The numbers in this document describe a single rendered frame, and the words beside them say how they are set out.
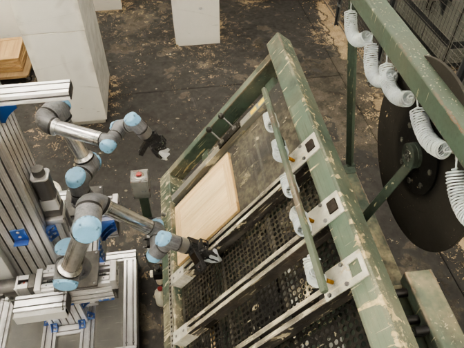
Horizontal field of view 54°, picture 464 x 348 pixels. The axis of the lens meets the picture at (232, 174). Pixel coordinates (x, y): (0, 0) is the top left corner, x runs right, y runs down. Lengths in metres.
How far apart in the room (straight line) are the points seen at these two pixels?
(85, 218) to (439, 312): 1.38
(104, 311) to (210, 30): 3.99
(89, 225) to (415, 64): 1.45
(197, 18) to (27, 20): 2.34
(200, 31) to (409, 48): 4.47
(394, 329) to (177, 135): 3.71
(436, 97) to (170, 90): 4.06
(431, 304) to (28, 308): 1.94
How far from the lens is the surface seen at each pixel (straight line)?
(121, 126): 2.46
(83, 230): 2.03
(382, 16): 2.20
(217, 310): 2.17
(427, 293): 1.68
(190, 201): 2.81
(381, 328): 1.49
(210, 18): 6.15
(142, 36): 6.59
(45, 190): 2.47
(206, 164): 2.76
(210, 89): 5.45
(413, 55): 1.96
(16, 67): 6.01
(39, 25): 4.58
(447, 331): 1.63
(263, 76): 2.71
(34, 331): 3.51
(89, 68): 4.73
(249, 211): 2.17
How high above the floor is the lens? 3.15
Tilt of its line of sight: 46 degrees down
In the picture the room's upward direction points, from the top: straight up
